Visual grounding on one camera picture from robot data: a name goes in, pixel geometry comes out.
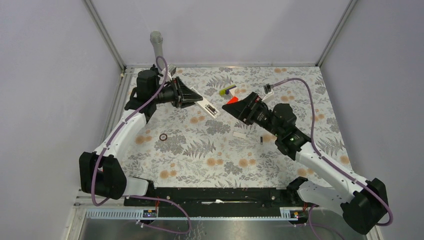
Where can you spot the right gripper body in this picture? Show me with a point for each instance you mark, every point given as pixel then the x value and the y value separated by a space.
pixel 250 119

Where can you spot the floral patterned mat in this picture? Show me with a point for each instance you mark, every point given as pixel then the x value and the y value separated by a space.
pixel 188 148

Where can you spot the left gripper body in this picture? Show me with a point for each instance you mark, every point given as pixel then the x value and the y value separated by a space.
pixel 177 100

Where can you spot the red orange block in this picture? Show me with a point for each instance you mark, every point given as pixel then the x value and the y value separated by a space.
pixel 233 100

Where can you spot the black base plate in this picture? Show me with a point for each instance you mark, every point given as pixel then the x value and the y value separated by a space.
pixel 193 198

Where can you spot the white remote control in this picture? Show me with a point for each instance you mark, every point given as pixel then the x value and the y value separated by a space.
pixel 202 103

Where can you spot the white slotted cable duct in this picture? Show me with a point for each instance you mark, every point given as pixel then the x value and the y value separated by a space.
pixel 209 213

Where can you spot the white battery cover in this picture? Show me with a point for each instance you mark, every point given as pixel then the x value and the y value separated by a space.
pixel 239 135

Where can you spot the grey microphone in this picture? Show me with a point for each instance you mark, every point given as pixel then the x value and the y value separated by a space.
pixel 156 39

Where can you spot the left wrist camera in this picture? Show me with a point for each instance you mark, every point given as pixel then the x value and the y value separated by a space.
pixel 172 69

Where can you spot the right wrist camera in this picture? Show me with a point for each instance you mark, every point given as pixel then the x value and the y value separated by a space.
pixel 268 93

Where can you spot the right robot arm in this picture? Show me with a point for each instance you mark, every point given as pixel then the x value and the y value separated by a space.
pixel 361 202

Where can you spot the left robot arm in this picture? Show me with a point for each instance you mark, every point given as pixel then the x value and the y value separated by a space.
pixel 100 171

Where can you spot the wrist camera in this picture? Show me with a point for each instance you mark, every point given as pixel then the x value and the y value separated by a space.
pixel 172 69
pixel 268 93

